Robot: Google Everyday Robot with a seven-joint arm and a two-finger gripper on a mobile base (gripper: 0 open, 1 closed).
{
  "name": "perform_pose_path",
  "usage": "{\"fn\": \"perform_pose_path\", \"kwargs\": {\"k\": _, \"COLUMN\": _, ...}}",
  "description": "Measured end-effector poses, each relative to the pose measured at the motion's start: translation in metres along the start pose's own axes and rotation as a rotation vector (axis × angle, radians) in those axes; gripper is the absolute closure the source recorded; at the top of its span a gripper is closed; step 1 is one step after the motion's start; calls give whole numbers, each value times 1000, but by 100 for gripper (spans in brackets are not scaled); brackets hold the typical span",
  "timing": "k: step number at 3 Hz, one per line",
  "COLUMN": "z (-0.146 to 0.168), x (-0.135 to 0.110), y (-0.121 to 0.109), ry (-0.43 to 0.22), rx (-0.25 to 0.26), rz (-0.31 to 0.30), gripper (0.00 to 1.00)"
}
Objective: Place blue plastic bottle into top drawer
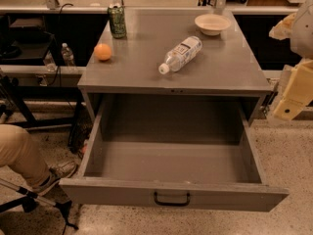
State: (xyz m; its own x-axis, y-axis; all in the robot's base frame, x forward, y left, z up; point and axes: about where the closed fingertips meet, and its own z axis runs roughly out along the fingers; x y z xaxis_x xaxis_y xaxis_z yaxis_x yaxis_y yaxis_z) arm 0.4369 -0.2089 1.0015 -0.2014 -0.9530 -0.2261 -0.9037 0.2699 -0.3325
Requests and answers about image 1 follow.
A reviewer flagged clear blue-label plastic bottle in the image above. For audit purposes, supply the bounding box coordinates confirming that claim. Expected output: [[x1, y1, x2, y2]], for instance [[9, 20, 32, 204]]
[[158, 36, 202, 74]]

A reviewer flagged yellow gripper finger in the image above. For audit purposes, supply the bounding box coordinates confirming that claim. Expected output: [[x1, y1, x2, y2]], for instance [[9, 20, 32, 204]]
[[273, 61, 313, 120], [269, 13, 295, 40]]

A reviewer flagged grey cabinet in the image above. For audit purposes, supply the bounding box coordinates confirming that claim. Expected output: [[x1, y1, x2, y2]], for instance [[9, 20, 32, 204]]
[[78, 7, 270, 116]]

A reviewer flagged black cable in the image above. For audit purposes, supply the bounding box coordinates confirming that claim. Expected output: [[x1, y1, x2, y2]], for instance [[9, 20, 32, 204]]
[[38, 2, 74, 87]]

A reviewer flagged orange ball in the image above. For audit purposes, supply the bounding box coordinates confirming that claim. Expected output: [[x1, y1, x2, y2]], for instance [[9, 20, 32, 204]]
[[94, 44, 112, 61]]

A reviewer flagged open grey top drawer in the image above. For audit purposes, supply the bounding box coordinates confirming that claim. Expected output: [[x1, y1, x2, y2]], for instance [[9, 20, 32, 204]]
[[61, 94, 289, 212]]

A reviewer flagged grey sneaker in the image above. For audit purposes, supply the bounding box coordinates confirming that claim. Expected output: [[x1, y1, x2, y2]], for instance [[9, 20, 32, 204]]
[[32, 161, 77, 196]]

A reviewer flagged black tripod stand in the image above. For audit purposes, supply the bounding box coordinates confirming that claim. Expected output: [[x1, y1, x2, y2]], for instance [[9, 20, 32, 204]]
[[0, 179, 78, 232]]

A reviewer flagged dark side table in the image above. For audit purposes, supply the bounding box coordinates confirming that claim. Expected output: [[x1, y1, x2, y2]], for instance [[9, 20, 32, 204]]
[[0, 15, 57, 66]]

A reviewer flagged white bowl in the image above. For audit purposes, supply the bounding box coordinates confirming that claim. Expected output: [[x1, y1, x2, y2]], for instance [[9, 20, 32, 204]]
[[195, 14, 231, 36]]

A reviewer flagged person's leg in khaki trousers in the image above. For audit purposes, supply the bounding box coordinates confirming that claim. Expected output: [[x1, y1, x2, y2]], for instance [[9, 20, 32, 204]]
[[0, 124, 50, 188]]

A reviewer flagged black drawer handle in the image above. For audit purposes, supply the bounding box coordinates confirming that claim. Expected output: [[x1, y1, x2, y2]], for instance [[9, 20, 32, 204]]
[[154, 192, 191, 208]]

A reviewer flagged small water bottle on shelf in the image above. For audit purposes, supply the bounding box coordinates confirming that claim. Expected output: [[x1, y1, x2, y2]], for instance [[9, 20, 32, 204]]
[[61, 43, 76, 71]]

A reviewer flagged green drink can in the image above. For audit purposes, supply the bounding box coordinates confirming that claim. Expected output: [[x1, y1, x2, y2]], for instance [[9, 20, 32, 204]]
[[108, 3, 126, 38]]

